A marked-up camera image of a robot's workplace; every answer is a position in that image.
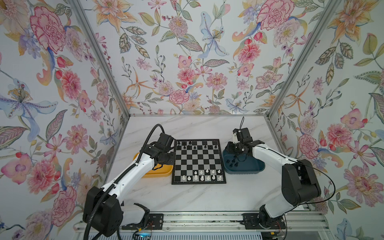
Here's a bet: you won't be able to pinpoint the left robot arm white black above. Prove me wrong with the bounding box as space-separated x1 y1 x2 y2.
83 133 176 240

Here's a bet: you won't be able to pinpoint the right aluminium corner post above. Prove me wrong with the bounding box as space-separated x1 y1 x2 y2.
266 0 334 118

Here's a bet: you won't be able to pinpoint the black chess pieces in tray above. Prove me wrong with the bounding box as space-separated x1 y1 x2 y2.
226 158 239 169

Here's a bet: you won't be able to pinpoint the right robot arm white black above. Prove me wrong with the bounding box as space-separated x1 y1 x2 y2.
223 128 321 224

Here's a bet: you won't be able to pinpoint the left aluminium corner post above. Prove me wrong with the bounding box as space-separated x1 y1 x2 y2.
69 0 130 119

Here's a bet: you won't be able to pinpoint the black chess pieces on board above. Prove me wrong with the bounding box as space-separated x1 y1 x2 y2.
176 140 220 151

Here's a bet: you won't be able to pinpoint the aluminium corner post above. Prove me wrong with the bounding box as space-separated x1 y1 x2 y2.
69 0 130 119
266 0 334 118

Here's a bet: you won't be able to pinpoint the black white chess board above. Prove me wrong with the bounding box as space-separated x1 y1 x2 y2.
172 139 227 185

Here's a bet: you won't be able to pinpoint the dark teal plastic tray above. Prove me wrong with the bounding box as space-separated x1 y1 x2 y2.
222 150 266 175

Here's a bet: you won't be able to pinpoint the black corrugated cable hose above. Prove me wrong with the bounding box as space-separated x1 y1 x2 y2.
83 123 166 240

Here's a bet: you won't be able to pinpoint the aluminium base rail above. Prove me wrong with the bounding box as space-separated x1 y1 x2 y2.
73 211 331 233

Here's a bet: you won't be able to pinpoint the yellow plastic tray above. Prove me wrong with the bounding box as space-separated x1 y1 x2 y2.
132 153 174 179

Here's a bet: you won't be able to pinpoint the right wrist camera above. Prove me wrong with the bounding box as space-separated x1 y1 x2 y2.
233 128 253 144

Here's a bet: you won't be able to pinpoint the white chess pieces on board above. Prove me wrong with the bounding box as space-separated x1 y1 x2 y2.
175 170 226 183

